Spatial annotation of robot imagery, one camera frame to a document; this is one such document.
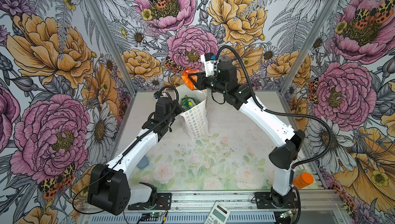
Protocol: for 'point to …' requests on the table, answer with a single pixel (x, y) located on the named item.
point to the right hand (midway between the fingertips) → (191, 79)
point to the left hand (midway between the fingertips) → (180, 107)
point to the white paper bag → (195, 120)
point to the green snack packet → (187, 103)
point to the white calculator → (218, 215)
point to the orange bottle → (303, 180)
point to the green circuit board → (153, 215)
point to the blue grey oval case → (143, 163)
